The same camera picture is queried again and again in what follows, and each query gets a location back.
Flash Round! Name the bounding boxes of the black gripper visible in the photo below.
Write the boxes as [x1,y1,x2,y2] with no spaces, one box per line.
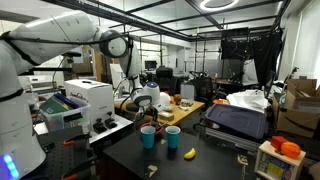
[145,106,159,122]

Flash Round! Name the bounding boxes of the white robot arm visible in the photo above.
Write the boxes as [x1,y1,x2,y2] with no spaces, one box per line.
[0,10,164,180]

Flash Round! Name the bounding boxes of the blue cup left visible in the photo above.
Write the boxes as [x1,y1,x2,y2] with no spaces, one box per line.
[141,126,155,149]

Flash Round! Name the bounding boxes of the blue cup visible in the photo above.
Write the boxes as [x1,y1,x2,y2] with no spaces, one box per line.
[141,126,155,149]
[165,126,181,149]

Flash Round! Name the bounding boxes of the red bowl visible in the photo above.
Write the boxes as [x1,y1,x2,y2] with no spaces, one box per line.
[140,122,163,139]

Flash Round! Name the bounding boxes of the blue cup right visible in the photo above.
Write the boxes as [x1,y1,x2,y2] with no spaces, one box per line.
[165,126,181,149]

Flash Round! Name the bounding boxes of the orange bowl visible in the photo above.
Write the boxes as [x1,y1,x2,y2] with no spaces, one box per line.
[213,99,229,104]

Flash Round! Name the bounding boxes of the tan rectangular box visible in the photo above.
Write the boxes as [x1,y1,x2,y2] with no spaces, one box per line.
[158,111,174,121]

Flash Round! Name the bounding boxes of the wooden desk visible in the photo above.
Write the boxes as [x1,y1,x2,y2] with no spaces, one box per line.
[114,90,204,125]

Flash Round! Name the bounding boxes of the brown football toy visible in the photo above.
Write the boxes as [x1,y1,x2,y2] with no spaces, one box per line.
[173,94,182,103]

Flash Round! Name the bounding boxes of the black office chair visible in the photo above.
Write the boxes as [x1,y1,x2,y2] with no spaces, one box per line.
[153,67,178,96]

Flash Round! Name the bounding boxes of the white computer monitor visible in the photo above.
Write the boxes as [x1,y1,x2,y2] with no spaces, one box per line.
[110,64,124,94]

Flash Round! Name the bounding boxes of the white cardboard box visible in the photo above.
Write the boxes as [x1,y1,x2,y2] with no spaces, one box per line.
[64,79,115,128]

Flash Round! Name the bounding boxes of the yellow toy banana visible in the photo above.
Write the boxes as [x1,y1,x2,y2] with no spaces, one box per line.
[184,148,196,160]

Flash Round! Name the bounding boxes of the clear plastic storage bin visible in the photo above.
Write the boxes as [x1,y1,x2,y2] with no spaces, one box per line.
[39,93,90,133]

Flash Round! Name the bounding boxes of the blue plastic bin lid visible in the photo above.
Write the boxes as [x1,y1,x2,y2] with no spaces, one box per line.
[205,104,268,139]

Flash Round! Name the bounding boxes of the black curtain backdrop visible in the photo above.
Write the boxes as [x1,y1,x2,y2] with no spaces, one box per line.
[221,28,283,85]

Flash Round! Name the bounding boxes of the red toy block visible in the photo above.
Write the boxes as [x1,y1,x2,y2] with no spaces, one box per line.
[271,136,287,150]

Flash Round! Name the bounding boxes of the wooden toy box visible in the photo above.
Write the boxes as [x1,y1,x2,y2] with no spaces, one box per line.
[254,141,306,180]

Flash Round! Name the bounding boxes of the orange toy ball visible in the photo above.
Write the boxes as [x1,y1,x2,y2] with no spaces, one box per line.
[281,142,301,159]

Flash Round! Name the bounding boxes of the brown cardboard box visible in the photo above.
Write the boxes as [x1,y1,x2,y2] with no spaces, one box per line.
[272,79,320,139]

